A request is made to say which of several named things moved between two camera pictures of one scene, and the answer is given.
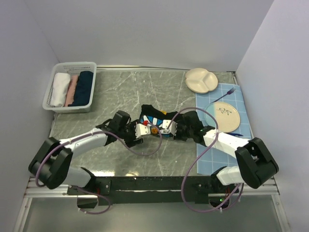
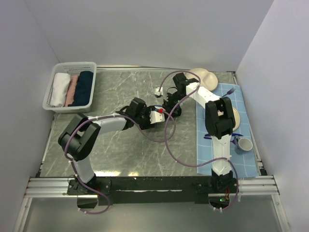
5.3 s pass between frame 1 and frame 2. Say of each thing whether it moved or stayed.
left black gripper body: moved
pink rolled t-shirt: stayed
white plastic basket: stayed
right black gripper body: moved
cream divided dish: stayed
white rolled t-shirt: stayed
